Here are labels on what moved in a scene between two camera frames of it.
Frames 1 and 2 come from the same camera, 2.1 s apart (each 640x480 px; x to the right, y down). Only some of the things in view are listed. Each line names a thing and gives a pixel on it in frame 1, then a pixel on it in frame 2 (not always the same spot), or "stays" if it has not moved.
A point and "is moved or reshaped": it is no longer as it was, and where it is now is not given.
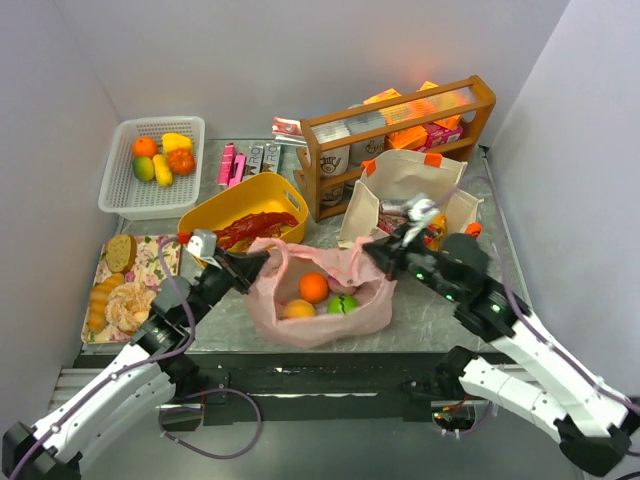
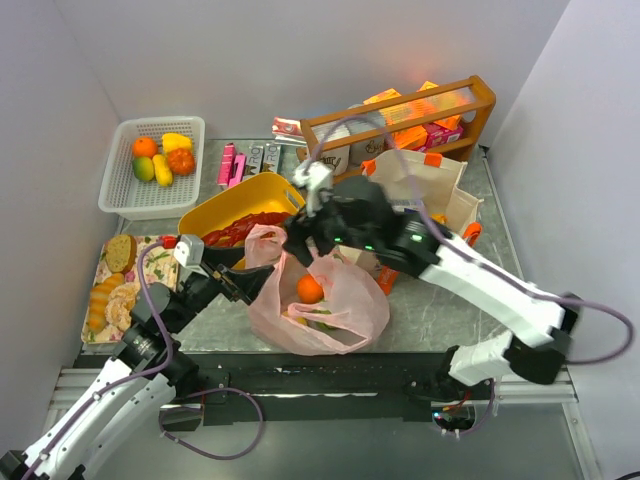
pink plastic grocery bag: x=278 y=284 is moved or reshaped
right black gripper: x=396 y=258 → x=310 y=226
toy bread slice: x=120 y=252 stays
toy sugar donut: x=128 y=306 stays
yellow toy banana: x=163 y=173 stays
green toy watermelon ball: x=342 y=304 → x=320 y=324
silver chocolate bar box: x=262 y=159 stays
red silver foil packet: x=288 y=131 stays
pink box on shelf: x=437 y=134 stays
